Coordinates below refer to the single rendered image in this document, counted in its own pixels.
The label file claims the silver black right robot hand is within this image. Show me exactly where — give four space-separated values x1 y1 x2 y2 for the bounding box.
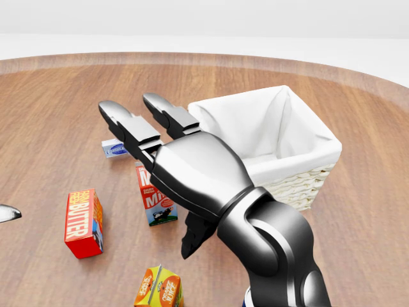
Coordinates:
98 92 256 260

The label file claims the white cloth-lined wicker basket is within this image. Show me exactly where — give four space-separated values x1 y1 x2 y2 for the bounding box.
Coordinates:
187 84 343 212

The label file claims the orange juice carton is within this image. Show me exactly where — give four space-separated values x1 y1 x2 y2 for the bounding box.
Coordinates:
134 264 185 307

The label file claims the red white milk carton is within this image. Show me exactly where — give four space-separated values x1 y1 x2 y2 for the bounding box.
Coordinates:
134 161 178 227

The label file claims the small white blue box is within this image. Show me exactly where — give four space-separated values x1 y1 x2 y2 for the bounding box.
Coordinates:
101 138 129 159

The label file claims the red butter box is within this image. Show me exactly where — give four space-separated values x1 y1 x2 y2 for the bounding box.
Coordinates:
64 188 104 260

